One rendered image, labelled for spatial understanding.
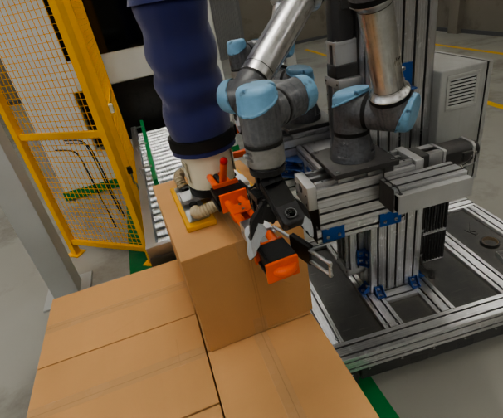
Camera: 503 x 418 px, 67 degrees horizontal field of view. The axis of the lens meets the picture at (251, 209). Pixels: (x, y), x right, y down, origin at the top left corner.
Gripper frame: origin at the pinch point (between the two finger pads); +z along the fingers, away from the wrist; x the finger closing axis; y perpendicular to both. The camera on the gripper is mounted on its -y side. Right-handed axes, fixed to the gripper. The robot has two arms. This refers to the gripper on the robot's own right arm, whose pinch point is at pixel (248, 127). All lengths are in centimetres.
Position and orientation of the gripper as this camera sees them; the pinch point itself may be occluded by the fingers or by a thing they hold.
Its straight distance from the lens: 167.7
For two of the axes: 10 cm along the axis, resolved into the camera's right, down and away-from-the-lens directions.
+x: 9.2, -3.1, 2.4
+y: 3.5, 4.1, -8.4
